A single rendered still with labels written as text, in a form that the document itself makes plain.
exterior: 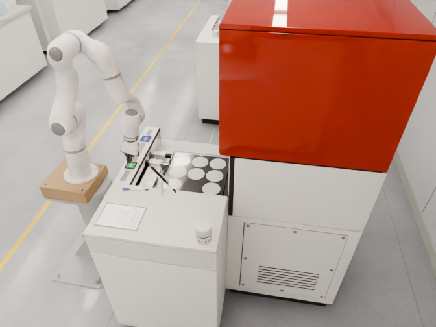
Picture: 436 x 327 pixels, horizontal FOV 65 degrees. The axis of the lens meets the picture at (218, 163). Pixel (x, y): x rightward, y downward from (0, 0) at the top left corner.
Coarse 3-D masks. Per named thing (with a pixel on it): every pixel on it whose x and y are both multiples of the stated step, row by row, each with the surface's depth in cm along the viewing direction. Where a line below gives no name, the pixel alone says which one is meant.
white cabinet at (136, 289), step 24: (96, 264) 172; (120, 264) 168; (144, 264) 164; (168, 264) 161; (120, 288) 184; (144, 288) 179; (168, 288) 175; (192, 288) 171; (216, 288) 168; (120, 312) 202; (144, 312) 197; (168, 312) 192; (192, 312) 187; (216, 312) 183
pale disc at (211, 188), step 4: (208, 184) 191; (212, 184) 191; (216, 184) 191; (204, 188) 188; (208, 188) 188; (212, 188) 188; (216, 188) 188; (220, 188) 188; (204, 192) 186; (208, 192) 186; (212, 192) 186; (216, 192) 186
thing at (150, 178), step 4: (164, 160) 210; (148, 168) 204; (156, 168) 204; (148, 172) 202; (152, 172) 202; (144, 176) 199; (148, 176) 199; (152, 176) 199; (156, 176) 199; (144, 180) 196; (148, 180) 196; (152, 180) 196; (156, 180) 199; (140, 184) 194; (144, 184) 194; (148, 184) 194; (152, 184) 194
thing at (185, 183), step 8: (176, 152) 213; (176, 160) 207; (184, 160) 207; (208, 160) 207; (224, 160) 207; (192, 168) 201; (200, 168) 201; (208, 168) 201; (224, 168) 201; (168, 176) 196; (184, 176) 196; (224, 176) 196; (176, 184) 191; (184, 184) 191; (192, 184) 191; (200, 184) 191; (200, 192) 186
